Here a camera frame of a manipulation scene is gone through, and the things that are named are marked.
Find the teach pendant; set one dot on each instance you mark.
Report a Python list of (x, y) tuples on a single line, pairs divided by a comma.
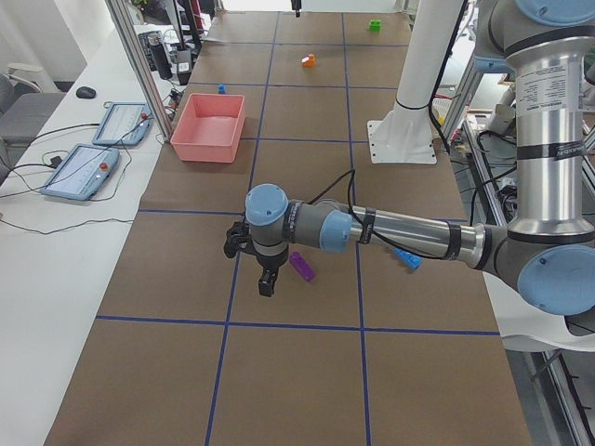
[(82, 172), (124, 123)]

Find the black water bottle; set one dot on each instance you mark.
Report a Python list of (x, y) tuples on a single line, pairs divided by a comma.
[(159, 57)]

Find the green toy block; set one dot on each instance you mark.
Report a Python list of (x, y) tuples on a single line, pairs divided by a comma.
[(375, 25)]

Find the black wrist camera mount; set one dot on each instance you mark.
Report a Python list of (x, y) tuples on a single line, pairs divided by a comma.
[(238, 239)]

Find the orange toy block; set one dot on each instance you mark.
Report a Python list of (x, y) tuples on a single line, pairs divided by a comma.
[(309, 61)]

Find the purple toy block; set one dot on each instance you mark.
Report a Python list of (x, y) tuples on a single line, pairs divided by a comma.
[(301, 266)]

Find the near teach pendant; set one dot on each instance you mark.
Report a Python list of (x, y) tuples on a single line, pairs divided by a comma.
[(82, 172)]

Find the aluminium frame post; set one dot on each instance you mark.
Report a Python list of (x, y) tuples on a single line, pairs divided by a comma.
[(124, 26)]

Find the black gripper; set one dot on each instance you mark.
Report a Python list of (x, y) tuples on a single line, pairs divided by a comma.
[(268, 264)]

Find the black computer mouse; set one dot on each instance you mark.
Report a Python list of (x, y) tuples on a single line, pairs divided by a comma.
[(85, 92)]

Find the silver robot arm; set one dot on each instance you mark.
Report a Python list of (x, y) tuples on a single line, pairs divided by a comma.
[(546, 252)]

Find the far teach pendant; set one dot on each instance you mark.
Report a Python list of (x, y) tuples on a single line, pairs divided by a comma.
[(124, 123)]

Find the pink plastic box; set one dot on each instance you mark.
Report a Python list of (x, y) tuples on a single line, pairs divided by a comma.
[(209, 128)]

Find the long blue toy block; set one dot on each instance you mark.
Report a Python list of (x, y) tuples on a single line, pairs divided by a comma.
[(412, 261)]

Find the white pedestal column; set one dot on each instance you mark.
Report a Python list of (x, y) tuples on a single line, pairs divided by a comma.
[(404, 136)]

